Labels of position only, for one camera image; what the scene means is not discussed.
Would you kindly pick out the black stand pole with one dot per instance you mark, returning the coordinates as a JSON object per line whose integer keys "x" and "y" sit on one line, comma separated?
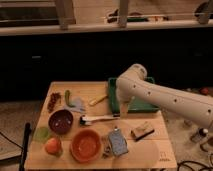
{"x": 27, "y": 132}

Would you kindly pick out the purple bowl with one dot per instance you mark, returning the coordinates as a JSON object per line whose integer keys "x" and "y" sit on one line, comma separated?
{"x": 60, "y": 121}

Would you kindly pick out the white dish brush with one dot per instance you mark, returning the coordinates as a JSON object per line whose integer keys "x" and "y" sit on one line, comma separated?
{"x": 88, "y": 120}

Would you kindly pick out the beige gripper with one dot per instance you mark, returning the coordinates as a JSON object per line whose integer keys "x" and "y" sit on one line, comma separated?
{"x": 124, "y": 110}

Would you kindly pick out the green chili pepper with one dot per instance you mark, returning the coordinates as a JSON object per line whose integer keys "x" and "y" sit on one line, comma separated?
{"x": 67, "y": 99}

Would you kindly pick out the wooden rail frame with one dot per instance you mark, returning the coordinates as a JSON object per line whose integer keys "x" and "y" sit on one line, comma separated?
{"x": 35, "y": 17}

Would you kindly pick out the brown grape bunch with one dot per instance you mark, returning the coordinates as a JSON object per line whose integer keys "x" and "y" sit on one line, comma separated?
{"x": 53, "y": 100}

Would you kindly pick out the brown block with black strip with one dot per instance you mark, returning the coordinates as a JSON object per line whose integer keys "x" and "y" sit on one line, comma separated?
{"x": 142, "y": 131}

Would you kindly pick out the orange bowl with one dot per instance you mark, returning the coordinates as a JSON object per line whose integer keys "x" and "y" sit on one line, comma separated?
{"x": 85, "y": 146}

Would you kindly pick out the green plastic tray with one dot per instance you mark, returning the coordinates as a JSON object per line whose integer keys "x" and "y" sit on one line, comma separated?
{"x": 135, "y": 106}

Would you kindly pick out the orange peach fruit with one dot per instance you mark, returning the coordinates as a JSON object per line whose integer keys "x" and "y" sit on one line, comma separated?
{"x": 53, "y": 146}

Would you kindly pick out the yellow handled tool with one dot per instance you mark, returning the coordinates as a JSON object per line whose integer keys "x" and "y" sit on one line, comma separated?
{"x": 96, "y": 100}

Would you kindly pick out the blue sponge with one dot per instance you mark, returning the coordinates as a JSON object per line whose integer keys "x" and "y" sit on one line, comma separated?
{"x": 117, "y": 142}

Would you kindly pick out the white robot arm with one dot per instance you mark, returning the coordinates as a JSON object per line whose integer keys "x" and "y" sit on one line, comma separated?
{"x": 191, "y": 106}

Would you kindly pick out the small metal clip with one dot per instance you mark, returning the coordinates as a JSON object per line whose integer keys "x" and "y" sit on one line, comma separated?
{"x": 107, "y": 152}

